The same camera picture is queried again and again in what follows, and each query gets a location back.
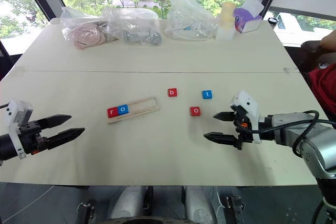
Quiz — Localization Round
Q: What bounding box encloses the tall clear plastic bag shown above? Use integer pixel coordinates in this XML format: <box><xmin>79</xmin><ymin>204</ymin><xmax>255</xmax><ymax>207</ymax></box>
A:
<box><xmin>164</xmin><ymin>0</ymin><xmax>218</xmax><ymax>42</ymax></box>

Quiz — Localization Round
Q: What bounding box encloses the silver robot right leg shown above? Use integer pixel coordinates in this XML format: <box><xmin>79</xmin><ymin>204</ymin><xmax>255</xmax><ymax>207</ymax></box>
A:
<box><xmin>184</xmin><ymin>186</ymin><xmax>219</xmax><ymax>224</ymax></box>

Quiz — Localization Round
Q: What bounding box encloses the plastic bag with grey parts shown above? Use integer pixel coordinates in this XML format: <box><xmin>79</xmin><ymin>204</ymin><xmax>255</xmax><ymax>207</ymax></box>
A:
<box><xmin>106</xmin><ymin>7</ymin><xmax>163</xmax><ymax>48</ymax></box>

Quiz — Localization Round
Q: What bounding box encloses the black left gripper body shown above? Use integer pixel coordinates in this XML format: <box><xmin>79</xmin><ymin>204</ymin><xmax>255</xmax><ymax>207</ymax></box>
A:
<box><xmin>18</xmin><ymin>120</ymin><xmax>50</xmax><ymax>155</ymax></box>

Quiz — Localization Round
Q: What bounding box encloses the red letter tile r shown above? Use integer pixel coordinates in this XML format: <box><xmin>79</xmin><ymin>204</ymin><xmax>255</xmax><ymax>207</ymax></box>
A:
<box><xmin>107</xmin><ymin>106</ymin><xmax>119</xmax><ymax>119</ymax></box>

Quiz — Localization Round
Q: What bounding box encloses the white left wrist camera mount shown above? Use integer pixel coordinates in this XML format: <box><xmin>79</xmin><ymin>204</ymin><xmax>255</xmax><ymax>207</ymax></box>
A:
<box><xmin>4</xmin><ymin>99</ymin><xmax>34</xmax><ymax>159</ymax></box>

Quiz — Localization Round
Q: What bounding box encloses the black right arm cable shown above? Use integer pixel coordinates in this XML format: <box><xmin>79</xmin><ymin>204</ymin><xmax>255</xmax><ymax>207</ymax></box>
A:
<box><xmin>246</xmin><ymin>110</ymin><xmax>320</xmax><ymax>159</ymax></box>

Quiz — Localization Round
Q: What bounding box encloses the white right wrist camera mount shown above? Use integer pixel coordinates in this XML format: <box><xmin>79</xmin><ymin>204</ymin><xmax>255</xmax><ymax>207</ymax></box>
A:
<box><xmin>229</xmin><ymin>90</ymin><xmax>264</xmax><ymax>145</ymax></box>

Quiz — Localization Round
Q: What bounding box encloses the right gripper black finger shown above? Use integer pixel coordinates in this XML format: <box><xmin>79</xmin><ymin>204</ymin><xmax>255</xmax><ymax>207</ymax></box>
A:
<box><xmin>213</xmin><ymin>111</ymin><xmax>235</xmax><ymax>123</ymax></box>
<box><xmin>203</xmin><ymin>132</ymin><xmax>238</xmax><ymax>146</ymax></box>

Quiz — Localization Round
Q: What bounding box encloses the cream plastic cup stack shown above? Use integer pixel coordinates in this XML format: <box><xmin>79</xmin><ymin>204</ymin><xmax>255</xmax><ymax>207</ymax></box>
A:
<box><xmin>215</xmin><ymin>1</ymin><xmax>236</xmax><ymax>42</ymax></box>

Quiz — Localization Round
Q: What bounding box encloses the silver robot left leg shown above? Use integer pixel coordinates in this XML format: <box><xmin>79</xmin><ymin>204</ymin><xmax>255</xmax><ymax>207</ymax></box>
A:
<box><xmin>107</xmin><ymin>186</ymin><xmax>148</xmax><ymax>222</ymax></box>

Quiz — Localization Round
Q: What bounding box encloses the wooden letter tray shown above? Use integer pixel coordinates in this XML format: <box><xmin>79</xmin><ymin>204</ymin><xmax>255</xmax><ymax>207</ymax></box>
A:
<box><xmin>106</xmin><ymin>95</ymin><xmax>161</xmax><ymax>125</ymax></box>

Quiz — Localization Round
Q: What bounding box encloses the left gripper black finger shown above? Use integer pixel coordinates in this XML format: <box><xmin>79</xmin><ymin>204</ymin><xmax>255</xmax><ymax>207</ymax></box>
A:
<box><xmin>36</xmin><ymin>114</ymin><xmax>72</xmax><ymax>131</ymax></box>
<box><xmin>46</xmin><ymin>127</ymin><xmax>86</xmax><ymax>150</ymax></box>

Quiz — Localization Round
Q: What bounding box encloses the blue letter tile t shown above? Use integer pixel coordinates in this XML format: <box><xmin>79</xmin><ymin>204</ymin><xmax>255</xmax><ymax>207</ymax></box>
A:
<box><xmin>201</xmin><ymin>89</ymin><xmax>214</xmax><ymax>101</ymax></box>

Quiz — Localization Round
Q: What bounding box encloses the purple and white box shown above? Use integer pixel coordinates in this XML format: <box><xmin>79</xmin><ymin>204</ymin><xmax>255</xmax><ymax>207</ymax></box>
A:
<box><xmin>233</xmin><ymin>0</ymin><xmax>265</xmax><ymax>34</ymax></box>

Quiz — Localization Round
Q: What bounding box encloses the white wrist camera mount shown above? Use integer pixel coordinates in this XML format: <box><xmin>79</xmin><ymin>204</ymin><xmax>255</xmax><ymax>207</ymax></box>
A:
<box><xmin>4</xmin><ymin>99</ymin><xmax>34</xmax><ymax>159</ymax></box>
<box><xmin>229</xmin><ymin>90</ymin><xmax>264</xmax><ymax>145</ymax></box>

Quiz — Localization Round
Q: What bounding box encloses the black table bracket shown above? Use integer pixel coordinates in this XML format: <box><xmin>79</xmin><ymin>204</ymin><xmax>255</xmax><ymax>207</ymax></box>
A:
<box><xmin>225</xmin><ymin>195</ymin><xmax>247</xmax><ymax>224</ymax></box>
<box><xmin>76</xmin><ymin>202</ymin><xmax>96</xmax><ymax>224</ymax></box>

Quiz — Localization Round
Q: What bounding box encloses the black chair beside person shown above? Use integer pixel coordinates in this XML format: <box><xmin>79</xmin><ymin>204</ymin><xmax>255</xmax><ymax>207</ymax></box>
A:
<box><xmin>300</xmin><ymin>40</ymin><xmax>336</xmax><ymax>74</ymax></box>

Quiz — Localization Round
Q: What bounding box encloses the red letter tile o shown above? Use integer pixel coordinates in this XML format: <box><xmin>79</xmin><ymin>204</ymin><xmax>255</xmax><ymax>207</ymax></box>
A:
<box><xmin>189</xmin><ymin>106</ymin><xmax>202</xmax><ymax>118</ymax></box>

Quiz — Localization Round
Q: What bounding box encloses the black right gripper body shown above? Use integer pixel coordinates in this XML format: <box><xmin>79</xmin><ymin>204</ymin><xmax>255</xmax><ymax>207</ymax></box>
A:
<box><xmin>233</xmin><ymin>104</ymin><xmax>255</xmax><ymax>152</ymax></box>

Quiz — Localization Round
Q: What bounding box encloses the blue letter tile o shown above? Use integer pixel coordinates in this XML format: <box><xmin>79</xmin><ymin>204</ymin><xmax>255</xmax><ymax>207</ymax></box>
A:
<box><xmin>117</xmin><ymin>104</ymin><xmax>130</xmax><ymax>116</ymax></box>

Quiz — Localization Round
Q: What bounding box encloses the silver robot leg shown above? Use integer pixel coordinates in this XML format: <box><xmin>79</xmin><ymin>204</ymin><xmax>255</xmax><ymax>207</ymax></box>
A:
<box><xmin>107</xmin><ymin>186</ymin><xmax>148</xmax><ymax>222</ymax></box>
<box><xmin>184</xmin><ymin>186</ymin><xmax>219</xmax><ymax>224</ymax></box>

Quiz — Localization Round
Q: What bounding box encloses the person in red shirt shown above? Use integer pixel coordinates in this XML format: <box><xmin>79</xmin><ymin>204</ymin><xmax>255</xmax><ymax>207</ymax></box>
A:
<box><xmin>306</xmin><ymin>62</ymin><xmax>336</xmax><ymax>128</ymax></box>

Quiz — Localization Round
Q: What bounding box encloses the plastic bag with pink cloth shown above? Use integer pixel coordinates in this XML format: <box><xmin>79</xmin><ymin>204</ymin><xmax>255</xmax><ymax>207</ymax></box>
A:
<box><xmin>60</xmin><ymin>6</ymin><xmax>111</xmax><ymax>51</ymax></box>

